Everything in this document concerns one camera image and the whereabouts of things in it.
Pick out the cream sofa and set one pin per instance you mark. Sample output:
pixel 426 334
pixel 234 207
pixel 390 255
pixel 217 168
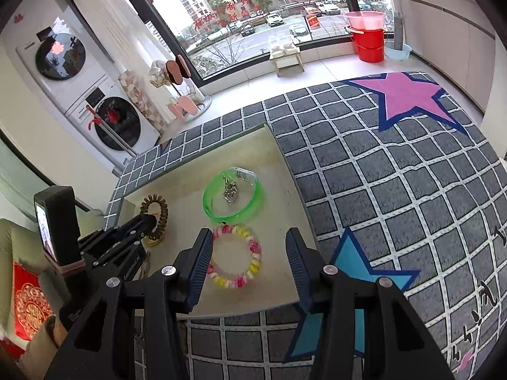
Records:
pixel 16 241

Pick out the green translucent bangle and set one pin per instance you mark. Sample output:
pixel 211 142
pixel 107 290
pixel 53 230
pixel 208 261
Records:
pixel 253 206

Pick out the white dryer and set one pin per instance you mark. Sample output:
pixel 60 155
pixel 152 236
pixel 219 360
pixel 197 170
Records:
pixel 59 55

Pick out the mop with red tie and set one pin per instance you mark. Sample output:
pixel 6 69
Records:
pixel 109 130

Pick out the person's left hand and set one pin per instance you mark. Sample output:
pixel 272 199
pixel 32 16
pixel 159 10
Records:
pixel 55 330

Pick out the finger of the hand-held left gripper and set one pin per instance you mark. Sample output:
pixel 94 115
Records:
pixel 119 247
pixel 134 223

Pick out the small stool with white slippers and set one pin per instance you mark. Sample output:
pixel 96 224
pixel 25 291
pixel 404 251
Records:
pixel 285 53

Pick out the slipper rack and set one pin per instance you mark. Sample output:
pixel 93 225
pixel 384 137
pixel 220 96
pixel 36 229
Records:
pixel 180 91

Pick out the green jewelry tray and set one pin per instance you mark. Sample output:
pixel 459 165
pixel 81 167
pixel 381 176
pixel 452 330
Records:
pixel 261 245

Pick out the person's left forearm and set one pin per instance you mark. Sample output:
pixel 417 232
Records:
pixel 41 356

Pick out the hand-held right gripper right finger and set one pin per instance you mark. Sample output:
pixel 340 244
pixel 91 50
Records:
pixel 297 273

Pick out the red cushion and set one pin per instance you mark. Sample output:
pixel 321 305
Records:
pixel 29 304

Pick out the white curtain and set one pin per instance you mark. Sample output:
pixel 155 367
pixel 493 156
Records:
pixel 130 39

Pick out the silver heart pendant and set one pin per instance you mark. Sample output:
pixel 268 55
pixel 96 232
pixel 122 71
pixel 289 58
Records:
pixel 230 194

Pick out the red bucket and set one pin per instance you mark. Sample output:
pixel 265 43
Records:
pixel 366 45

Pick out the white low cabinet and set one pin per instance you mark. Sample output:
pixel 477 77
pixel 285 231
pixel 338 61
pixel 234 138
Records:
pixel 447 31

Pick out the white washing machine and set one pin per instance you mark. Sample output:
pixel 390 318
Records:
pixel 119 122

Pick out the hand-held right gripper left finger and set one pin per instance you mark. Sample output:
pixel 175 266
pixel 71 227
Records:
pixel 200 269

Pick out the light blue basin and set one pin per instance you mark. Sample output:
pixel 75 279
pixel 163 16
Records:
pixel 398 51

